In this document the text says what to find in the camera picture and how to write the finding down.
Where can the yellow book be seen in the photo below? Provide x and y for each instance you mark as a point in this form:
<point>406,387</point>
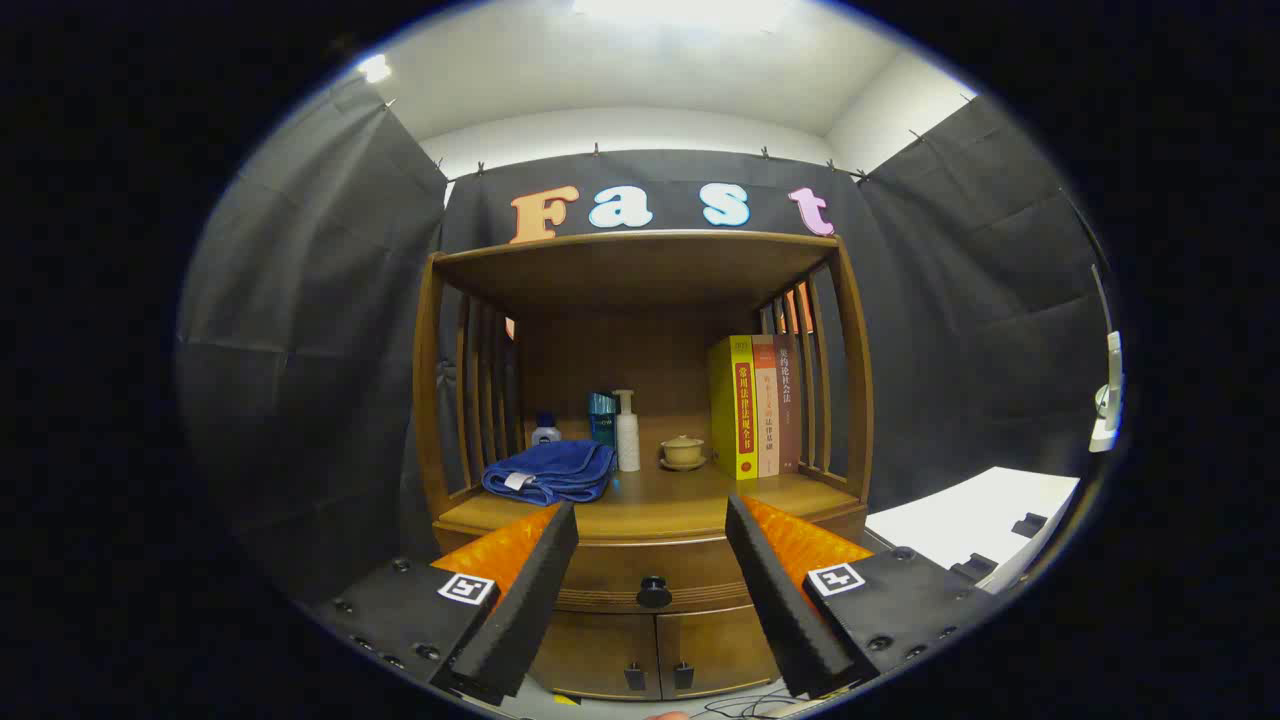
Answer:
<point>728,410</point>

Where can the blue folded towel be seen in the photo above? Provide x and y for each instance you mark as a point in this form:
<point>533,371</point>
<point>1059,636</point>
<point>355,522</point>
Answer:
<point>560,470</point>

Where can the white and orange book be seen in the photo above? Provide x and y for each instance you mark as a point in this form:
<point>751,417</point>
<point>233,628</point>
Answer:
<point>766,410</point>

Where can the wooden cabinet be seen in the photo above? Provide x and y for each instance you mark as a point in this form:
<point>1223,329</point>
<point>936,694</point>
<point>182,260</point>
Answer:
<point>640,270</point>

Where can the small bottle with blue cap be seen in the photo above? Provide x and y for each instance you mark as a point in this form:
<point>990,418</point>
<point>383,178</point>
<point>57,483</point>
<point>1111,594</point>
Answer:
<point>546,432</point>

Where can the white pump bottle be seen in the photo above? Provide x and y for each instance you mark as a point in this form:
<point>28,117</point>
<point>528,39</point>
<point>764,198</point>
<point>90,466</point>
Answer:
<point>627,435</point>

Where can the large ceiling light panel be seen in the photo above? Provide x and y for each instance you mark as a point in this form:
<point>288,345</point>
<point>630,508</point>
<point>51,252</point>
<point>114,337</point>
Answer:
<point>680,10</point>

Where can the black round drawer knob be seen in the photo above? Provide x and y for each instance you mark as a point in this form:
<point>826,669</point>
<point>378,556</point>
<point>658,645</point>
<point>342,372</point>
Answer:
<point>654,592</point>

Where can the wooden countertop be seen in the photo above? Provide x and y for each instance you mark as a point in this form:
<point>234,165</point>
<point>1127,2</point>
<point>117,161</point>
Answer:
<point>660,500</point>

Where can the small ceiling light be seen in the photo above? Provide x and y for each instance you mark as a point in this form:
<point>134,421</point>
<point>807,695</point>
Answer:
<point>375,68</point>

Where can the white device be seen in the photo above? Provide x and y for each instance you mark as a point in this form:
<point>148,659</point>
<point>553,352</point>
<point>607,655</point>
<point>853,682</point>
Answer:
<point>1107,400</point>

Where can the beige lidded teacup with saucer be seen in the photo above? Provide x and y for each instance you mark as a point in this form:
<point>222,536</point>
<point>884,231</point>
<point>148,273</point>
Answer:
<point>683,450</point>

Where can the wooden drawer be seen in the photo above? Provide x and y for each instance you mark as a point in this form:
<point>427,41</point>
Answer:
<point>640,555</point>

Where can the white drawer unit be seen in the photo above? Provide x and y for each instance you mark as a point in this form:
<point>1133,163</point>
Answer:
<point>960,520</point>

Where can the brown book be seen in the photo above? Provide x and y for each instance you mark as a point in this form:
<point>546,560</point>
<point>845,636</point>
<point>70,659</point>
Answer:
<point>788,400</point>

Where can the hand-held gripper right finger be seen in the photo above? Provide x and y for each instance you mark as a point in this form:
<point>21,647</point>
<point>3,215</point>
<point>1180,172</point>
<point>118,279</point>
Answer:
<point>775,600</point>

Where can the wooden cabinet door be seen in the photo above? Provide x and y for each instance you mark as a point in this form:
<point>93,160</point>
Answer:
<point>715,640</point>
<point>600,645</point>

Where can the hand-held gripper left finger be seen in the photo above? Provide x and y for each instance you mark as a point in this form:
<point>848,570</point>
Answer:
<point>530,600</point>

